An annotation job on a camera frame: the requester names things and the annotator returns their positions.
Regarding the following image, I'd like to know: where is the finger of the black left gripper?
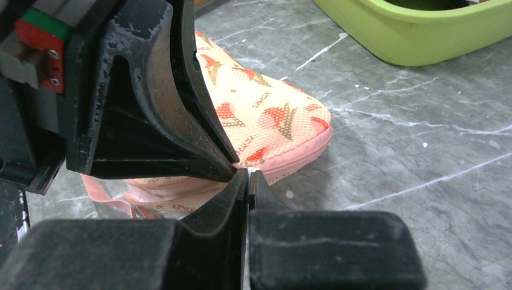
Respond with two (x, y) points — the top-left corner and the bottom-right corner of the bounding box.
(170, 1), (239, 163)

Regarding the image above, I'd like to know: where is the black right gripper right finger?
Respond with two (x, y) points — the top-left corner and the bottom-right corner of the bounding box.
(248, 171), (426, 289)

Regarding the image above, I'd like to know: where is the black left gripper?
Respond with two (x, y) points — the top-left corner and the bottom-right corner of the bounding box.
(1, 1), (235, 195)

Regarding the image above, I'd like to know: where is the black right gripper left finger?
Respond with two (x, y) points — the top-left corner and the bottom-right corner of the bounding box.
(1, 170), (248, 289)

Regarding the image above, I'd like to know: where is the pink floral laundry bag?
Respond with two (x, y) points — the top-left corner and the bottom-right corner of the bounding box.
(82, 33), (334, 219)

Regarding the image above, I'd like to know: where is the green plastic basin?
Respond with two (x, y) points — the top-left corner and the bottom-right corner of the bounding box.
(315, 1), (511, 66)

